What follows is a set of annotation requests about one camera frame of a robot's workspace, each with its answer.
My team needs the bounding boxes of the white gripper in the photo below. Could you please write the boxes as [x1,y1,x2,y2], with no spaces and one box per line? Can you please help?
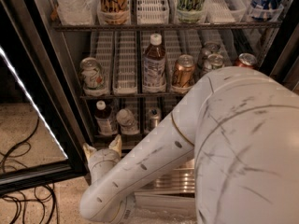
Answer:
[83,134,122,183]

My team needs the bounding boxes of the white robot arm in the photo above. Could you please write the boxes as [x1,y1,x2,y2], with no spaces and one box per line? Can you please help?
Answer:
[79,66,299,224]

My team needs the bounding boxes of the glass fridge door left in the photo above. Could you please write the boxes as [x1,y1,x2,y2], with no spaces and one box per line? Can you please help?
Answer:
[0,0,87,195]

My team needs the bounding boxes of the glass fridge door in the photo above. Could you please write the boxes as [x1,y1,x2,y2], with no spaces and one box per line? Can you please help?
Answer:
[270,29,299,94]
[0,0,87,195]

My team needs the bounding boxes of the silver can bottom shelf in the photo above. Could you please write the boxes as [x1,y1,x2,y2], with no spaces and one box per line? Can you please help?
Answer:
[146,107,162,133]

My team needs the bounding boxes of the tall tea bottle middle shelf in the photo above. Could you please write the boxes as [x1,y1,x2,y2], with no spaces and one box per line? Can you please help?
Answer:
[142,34,166,93]

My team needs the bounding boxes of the gold can middle shelf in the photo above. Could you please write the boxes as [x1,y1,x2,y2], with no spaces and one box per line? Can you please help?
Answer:
[171,54,195,93]

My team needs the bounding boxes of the clear water bottle top shelf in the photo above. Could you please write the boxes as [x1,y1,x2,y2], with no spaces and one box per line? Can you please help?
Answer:
[56,0,96,26]

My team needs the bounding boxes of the glass fridge door right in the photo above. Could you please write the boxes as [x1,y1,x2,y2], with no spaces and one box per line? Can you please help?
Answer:
[270,29,299,94]

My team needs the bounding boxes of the white green can left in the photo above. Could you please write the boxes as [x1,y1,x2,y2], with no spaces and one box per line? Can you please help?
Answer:
[80,57,108,96]

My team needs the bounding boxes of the white green can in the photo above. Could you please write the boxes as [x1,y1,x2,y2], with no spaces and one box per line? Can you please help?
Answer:
[80,57,108,96]
[201,53,224,76]

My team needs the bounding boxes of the clear plastic bin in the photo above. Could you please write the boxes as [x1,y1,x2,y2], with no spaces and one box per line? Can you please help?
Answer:
[129,193,197,224]

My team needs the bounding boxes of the white green can middle front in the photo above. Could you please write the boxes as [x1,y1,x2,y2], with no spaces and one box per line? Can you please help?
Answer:
[201,53,224,76]

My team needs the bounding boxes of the silver can middle rear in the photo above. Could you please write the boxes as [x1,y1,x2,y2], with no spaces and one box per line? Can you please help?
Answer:
[197,41,221,68]

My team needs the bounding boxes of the gold lacroix can top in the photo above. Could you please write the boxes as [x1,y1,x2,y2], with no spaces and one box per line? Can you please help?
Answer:
[97,0,129,25]

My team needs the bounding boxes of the red coca-cola can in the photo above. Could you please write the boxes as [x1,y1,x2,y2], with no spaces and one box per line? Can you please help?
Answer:
[234,53,257,69]

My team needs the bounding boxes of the green lacroix can top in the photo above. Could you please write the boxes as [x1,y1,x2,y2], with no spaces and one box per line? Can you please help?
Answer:
[177,0,205,23]

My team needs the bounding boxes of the blue white can top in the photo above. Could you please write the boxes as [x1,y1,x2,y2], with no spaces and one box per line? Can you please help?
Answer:
[248,0,283,21]

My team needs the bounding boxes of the black floor cables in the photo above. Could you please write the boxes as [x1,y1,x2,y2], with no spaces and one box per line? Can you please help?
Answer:
[0,115,60,224]

